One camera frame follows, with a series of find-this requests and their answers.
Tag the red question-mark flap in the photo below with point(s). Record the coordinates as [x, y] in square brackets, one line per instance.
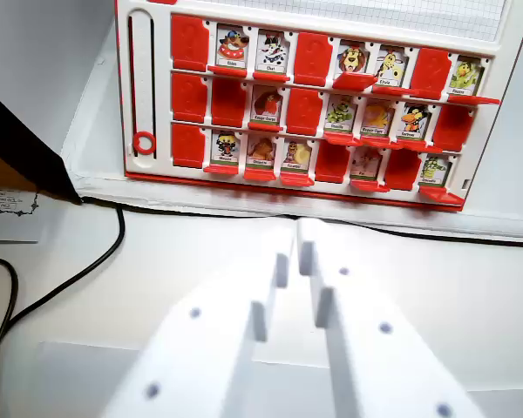
[221, 168]

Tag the white printed paper label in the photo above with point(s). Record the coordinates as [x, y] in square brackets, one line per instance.
[8, 217]

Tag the white base sheet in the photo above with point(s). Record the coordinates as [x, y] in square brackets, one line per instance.
[96, 130]

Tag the red and white game board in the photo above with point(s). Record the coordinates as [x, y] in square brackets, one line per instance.
[161, 87]

